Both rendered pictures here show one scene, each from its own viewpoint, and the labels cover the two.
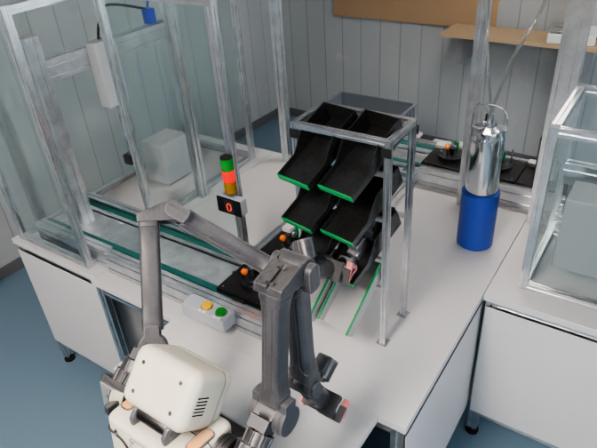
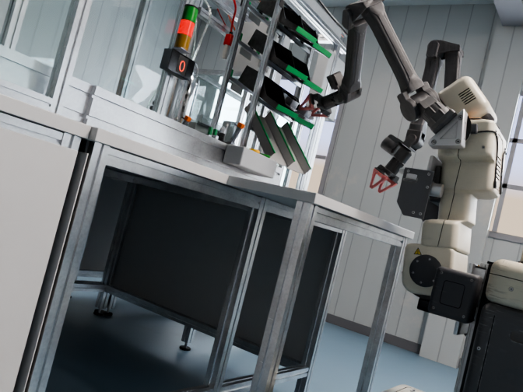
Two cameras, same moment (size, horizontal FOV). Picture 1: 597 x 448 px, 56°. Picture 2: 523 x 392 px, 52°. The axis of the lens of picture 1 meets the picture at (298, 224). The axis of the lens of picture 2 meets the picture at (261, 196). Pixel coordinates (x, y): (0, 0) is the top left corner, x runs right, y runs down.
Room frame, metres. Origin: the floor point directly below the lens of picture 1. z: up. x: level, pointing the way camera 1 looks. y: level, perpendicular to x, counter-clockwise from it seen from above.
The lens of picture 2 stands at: (1.65, 2.12, 0.75)
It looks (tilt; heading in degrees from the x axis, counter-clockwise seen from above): 3 degrees up; 267
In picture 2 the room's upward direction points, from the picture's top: 14 degrees clockwise
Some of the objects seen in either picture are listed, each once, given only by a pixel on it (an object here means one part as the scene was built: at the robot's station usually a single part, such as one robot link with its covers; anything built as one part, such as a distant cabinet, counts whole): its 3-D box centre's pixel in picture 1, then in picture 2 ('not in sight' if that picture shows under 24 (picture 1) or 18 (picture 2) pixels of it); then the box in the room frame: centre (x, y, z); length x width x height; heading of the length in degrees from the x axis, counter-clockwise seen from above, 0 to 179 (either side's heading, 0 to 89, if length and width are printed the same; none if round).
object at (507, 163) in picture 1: (498, 159); not in sight; (2.51, -1.04, 1.01); 0.24 x 0.24 x 0.13; 54
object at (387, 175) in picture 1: (354, 227); (261, 100); (1.63, -0.19, 1.26); 0.36 x 0.21 x 0.80; 54
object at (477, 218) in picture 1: (477, 216); not in sight; (2.04, -0.78, 0.99); 0.16 x 0.16 x 0.27
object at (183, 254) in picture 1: (208, 266); not in sight; (1.94, 0.40, 0.91); 0.84 x 0.28 x 0.10; 54
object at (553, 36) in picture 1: (573, 33); not in sight; (3.98, -2.04, 1.19); 0.34 x 0.32 x 0.09; 53
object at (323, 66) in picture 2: not in sight; (314, 134); (1.19, -1.56, 1.42); 0.30 x 0.09 x 1.13; 54
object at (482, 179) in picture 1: (486, 148); (183, 93); (2.04, -0.78, 1.32); 0.14 x 0.14 x 0.38
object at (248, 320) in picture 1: (183, 290); (199, 149); (1.78, 0.49, 0.91); 0.89 x 0.06 x 0.11; 54
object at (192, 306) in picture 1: (208, 312); (250, 162); (1.62, 0.37, 0.93); 0.21 x 0.07 x 0.06; 54
